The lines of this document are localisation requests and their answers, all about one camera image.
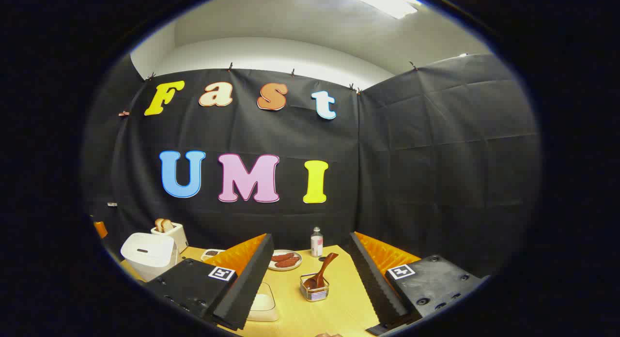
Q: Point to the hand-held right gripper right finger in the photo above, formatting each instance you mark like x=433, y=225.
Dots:
x=378, y=288

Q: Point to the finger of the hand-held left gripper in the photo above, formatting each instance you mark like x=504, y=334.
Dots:
x=100, y=229

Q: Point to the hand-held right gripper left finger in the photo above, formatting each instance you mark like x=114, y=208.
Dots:
x=252, y=283

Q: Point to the white rice heap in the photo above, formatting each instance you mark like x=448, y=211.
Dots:
x=262, y=303

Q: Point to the white rice cooker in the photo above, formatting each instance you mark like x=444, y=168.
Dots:
x=150, y=257

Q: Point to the brown wooden spoon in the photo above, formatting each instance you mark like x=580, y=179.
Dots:
x=320, y=271

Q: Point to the white round plate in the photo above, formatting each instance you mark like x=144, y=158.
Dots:
x=272, y=267

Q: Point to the clear glass dish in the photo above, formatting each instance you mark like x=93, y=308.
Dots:
x=264, y=315

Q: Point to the red-brown meat piece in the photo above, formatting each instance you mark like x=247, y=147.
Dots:
x=282, y=257
x=287, y=263

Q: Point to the white divided dish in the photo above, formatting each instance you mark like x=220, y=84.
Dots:
x=211, y=254

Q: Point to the toasted bread slice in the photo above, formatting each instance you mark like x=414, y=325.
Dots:
x=159, y=225
x=167, y=225

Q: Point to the small pink-label bottle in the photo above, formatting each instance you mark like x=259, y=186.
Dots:
x=317, y=245

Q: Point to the white toaster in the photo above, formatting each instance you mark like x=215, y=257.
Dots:
x=177, y=239

